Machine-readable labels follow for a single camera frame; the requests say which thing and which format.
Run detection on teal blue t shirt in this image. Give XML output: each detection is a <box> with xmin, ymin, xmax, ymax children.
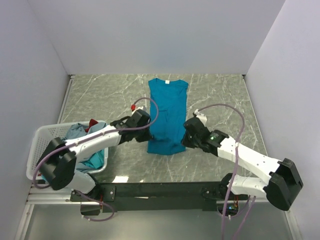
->
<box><xmin>147</xmin><ymin>78</ymin><xmax>189</xmax><ymax>156</ymax></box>

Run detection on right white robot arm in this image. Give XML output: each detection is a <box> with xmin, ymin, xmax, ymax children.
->
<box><xmin>181</xmin><ymin>117</ymin><xmax>303</xmax><ymax>211</ymax></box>

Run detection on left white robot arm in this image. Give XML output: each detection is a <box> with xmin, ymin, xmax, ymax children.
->
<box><xmin>34</xmin><ymin>109</ymin><xmax>152</xmax><ymax>201</ymax></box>

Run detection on red garment in basket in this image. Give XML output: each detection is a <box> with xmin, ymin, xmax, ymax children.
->
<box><xmin>85</xmin><ymin>119</ymin><xmax>99</xmax><ymax>133</ymax></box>

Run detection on teal t shirt in basket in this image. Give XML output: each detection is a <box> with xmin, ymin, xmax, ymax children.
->
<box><xmin>41</xmin><ymin>148</ymin><xmax>108</xmax><ymax>173</ymax></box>

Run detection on black base beam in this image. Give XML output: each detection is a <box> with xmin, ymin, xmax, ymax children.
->
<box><xmin>69</xmin><ymin>182</ymin><xmax>251</xmax><ymax>216</ymax></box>

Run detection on grey blue t shirt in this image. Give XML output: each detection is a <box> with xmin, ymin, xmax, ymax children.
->
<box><xmin>65</xmin><ymin>121</ymin><xmax>106</xmax><ymax>173</ymax></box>

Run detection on white plastic laundry basket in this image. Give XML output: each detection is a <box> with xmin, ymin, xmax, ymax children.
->
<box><xmin>26</xmin><ymin>121</ymin><xmax>108</xmax><ymax>180</ymax></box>

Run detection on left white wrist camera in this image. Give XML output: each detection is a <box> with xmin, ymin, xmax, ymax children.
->
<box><xmin>130</xmin><ymin>104</ymin><xmax>146</xmax><ymax>113</ymax></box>

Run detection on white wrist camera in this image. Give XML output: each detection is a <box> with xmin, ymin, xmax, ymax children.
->
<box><xmin>193</xmin><ymin>109</ymin><xmax>208</xmax><ymax>125</ymax></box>
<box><xmin>130</xmin><ymin>104</ymin><xmax>146</xmax><ymax>113</ymax></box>

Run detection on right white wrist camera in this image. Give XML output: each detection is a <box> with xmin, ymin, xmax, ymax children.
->
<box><xmin>193</xmin><ymin>109</ymin><xmax>208</xmax><ymax>125</ymax></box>

